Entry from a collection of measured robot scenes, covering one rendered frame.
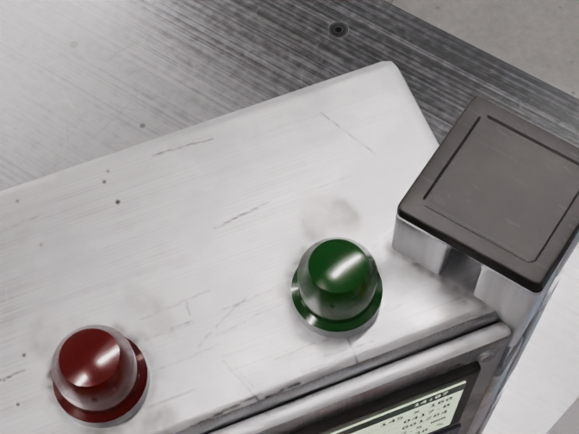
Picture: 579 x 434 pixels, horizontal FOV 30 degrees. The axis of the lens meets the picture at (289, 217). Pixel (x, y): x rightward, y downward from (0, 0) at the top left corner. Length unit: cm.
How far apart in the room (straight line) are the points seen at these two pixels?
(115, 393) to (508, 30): 197
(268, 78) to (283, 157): 80
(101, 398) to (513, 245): 12
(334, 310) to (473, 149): 6
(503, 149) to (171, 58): 86
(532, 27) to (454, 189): 194
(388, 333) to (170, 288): 6
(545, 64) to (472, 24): 17
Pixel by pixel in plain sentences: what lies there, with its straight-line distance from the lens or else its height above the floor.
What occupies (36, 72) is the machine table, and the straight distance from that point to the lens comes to 117.
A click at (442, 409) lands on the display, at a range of 35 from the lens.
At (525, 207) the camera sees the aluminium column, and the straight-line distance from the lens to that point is 30.
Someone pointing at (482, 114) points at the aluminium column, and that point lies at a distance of 31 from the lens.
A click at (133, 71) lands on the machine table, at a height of 83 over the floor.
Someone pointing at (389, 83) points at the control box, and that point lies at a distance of 35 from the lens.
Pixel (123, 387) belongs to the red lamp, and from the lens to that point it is 29.
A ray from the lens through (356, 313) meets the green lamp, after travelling 30.
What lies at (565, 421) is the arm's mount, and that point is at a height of 94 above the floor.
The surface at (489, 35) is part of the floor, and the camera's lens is 221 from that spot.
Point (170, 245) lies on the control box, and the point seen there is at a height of 147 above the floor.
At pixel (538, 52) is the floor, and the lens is 221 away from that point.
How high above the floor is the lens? 176
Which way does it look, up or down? 63 degrees down
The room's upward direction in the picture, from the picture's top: 3 degrees counter-clockwise
